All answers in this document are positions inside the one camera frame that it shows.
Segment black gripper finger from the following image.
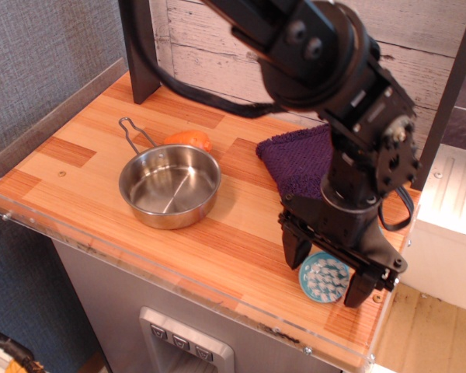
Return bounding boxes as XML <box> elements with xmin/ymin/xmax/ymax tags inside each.
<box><xmin>282</xmin><ymin>228</ymin><xmax>312</xmax><ymax>270</ymax></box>
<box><xmin>344</xmin><ymin>272</ymin><xmax>383</xmax><ymax>308</ymax></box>

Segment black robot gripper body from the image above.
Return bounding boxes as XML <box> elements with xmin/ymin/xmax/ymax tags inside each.
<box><xmin>279</xmin><ymin>194</ymin><xmax>407</xmax><ymax>291</ymax></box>

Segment teal brush white bristles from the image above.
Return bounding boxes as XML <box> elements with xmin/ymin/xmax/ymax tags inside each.
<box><xmin>298</xmin><ymin>242</ymin><xmax>363</xmax><ymax>304</ymax></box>

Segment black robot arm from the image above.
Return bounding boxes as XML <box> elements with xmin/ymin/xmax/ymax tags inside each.
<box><xmin>209</xmin><ymin>1</ymin><xmax>420</xmax><ymax>308</ymax></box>

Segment folded violet towel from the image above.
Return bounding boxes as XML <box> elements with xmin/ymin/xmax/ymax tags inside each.
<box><xmin>256</xmin><ymin>124</ymin><xmax>332</xmax><ymax>200</ymax></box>

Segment small stainless steel pan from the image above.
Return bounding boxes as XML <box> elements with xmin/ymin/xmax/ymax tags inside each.
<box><xmin>119</xmin><ymin>117</ymin><xmax>221</xmax><ymax>230</ymax></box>

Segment orange toy carrot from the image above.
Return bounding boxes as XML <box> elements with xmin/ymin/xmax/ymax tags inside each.
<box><xmin>164</xmin><ymin>130</ymin><xmax>213</xmax><ymax>152</ymax></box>

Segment silver dispenser button panel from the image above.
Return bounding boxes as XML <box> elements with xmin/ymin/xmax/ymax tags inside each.
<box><xmin>139</xmin><ymin>307</ymin><xmax>235</xmax><ymax>372</ymax></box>

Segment grey cabinet body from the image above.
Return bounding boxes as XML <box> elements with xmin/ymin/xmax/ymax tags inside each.
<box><xmin>54</xmin><ymin>242</ymin><xmax>337</xmax><ymax>372</ymax></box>

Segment clear acrylic edge guard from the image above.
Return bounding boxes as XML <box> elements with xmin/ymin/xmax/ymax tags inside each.
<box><xmin>0</xmin><ymin>187</ymin><xmax>420</xmax><ymax>370</ymax></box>

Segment orange object bottom left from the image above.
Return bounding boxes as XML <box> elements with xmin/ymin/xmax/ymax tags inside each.
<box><xmin>5</xmin><ymin>359</ymin><xmax>43</xmax><ymax>373</ymax></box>

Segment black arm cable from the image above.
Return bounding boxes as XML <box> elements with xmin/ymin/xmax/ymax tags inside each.
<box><xmin>123</xmin><ymin>0</ymin><xmax>288</xmax><ymax>120</ymax></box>

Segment dark grey right post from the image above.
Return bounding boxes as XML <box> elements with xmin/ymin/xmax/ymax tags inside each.
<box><xmin>411</xmin><ymin>28</ymin><xmax>466</xmax><ymax>191</ymax></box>

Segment dark grey post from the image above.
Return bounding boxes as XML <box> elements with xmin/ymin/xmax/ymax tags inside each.
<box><xmin>118</xmin><ymin>0</ymin><xmax>161</xmax><ymax>104</ymax></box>
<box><xmin>411</xmin><ymin>28</ymin><xmax>466</xmax><ymax>191</ymax></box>

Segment dark grey left post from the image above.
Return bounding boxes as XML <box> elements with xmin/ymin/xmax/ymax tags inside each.
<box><xmin>118</xmin><ymin>0</ymin><xmax>161</xmax><ymax>104</ymax></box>

